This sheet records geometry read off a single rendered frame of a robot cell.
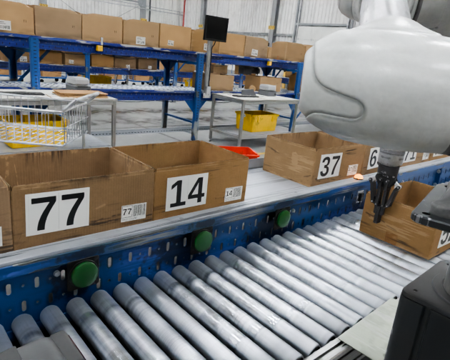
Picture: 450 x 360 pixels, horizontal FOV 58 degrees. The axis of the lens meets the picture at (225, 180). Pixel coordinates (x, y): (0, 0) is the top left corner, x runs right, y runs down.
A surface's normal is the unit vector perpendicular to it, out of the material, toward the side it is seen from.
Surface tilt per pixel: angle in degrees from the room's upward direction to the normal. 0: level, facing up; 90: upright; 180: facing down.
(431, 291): 0
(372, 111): 108
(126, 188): 90
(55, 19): 90
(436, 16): 135
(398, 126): 115
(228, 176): 90
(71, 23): 90
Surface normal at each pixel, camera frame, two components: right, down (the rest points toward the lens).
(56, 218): 0.65, 0.29
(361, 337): 0.10, -0.95
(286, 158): -0.76, 0.14
